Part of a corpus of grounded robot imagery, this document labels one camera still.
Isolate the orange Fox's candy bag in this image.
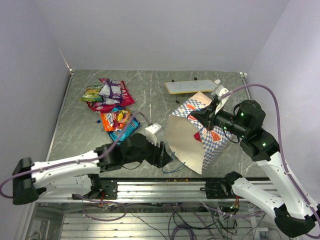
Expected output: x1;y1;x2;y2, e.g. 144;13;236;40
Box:
100;108;131;132

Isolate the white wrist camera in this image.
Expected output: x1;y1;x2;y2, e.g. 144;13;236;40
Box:
211;85;229;115
144;123;162;146

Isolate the purple snack packet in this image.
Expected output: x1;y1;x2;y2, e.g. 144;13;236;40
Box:
98;78;123;100
93;98;121;108

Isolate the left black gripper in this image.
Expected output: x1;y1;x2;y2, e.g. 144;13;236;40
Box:
123;133;173;168

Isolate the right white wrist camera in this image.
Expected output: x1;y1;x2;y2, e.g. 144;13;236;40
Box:
211;85;229;115

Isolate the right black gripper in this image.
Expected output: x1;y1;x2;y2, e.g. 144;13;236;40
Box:
191;99;249;138

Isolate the aluminium frame rail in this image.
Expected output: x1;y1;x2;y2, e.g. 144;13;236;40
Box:
27;180;278;203

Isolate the small yellow-framed whiteboard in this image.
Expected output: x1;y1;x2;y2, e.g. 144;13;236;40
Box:
164;79;221;104

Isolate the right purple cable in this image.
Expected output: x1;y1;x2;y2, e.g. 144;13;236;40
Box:
219;83;320;240

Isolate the blue snack packet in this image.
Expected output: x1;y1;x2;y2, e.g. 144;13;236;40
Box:
106;106;141;145

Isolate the blue checkered paper bag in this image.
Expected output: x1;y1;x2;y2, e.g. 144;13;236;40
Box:
165;92;233;175

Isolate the small red snack packet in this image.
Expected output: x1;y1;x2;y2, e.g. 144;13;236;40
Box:
193;131;202;142

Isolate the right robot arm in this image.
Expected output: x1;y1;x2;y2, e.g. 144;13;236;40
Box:
190;100;320;238

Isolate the cable bundle under table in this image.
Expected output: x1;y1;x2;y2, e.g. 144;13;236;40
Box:
82;192;266;240

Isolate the green Fox's candy bag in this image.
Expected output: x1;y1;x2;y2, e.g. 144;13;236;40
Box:
79;85;103;102

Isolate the red Real chips bag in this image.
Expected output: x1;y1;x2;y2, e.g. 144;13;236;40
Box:
86;80;135;114

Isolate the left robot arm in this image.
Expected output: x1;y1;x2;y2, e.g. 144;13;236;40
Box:
12;133;173;206

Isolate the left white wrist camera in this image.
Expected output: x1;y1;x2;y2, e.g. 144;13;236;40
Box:
144;123;162;146

